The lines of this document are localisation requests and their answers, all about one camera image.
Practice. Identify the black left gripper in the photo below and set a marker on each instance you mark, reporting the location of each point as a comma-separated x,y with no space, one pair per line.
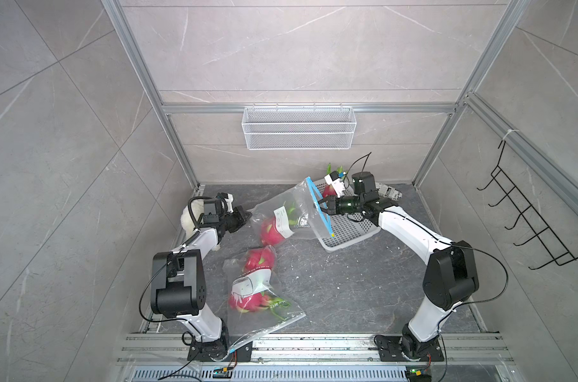
240,221

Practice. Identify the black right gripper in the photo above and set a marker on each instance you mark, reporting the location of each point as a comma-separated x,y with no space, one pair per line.
332,205

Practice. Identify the pink dragon fruit green scales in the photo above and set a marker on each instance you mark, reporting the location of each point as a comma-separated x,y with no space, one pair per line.
331,184

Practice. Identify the clear zip-top bag blue seal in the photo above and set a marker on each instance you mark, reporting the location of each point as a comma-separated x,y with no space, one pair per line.
304,196

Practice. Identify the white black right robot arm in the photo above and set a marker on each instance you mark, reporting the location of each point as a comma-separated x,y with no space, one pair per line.
450,274

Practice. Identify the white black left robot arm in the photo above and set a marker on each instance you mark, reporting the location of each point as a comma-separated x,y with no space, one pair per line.
177,287

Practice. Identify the pink dragon fruit in bag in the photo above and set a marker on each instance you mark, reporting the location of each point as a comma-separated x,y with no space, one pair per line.
280,226

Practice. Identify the pink dragon fruit upper near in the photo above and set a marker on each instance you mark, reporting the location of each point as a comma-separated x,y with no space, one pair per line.
260,258

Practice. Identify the pink dragon fruit lower near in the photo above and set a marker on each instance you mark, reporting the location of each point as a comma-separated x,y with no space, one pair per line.
259,302

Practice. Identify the white red toy car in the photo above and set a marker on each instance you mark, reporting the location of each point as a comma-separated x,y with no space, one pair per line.
388,192

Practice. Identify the white perforated plastic basket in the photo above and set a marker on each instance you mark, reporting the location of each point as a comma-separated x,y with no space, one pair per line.
341,231

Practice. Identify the white plush toy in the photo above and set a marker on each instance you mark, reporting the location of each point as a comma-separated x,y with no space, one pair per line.
188,226

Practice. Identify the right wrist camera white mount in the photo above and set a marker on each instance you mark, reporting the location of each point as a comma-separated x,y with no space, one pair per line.
335,182

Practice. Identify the clear zip-top bag near rail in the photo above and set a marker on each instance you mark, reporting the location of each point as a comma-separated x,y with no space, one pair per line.
248,327

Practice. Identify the white wire mesh wall shelf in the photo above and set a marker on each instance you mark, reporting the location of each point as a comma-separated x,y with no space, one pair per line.
298,128

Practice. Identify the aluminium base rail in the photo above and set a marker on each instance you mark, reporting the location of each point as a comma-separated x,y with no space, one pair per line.
316,357

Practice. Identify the black wire hook rack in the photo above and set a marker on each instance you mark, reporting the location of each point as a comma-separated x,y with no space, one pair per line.
552,247

